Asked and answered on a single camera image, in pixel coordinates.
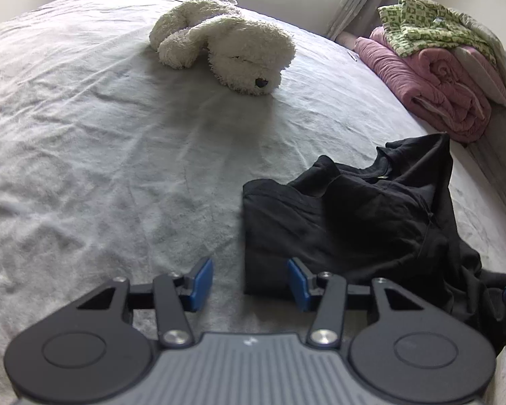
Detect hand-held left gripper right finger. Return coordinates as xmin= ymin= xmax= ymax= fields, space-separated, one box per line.
xmin=287 ymin=257 xmax=424 ymax=350

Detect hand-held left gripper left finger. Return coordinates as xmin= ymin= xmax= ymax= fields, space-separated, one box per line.
xmin=74 ymin=256 xmax=215 ymax=350

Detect black garment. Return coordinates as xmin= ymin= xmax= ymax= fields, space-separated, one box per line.
xmin=241 ymin=133 xmax=506 ymax=357

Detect beige pillow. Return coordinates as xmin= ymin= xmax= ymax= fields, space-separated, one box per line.
xmin=453 ymin=12 xmax=506 ymax=108

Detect pink folded quilt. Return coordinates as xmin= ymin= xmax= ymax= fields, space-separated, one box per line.
xmin=353 ymin=26 xmax=493 ymax=144

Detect white plush dog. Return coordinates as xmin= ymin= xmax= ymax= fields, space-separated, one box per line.
xmin=149 ymin=0 xmax=297 ymax=97

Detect grey starred curtain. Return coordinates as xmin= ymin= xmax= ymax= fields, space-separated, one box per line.
xmin=327 ymin=0 xmax=424 ymax=41

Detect green patterned cloth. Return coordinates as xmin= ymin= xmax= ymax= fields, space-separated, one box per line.
xmin=377 ymin=0 xmax=496 ymax=57

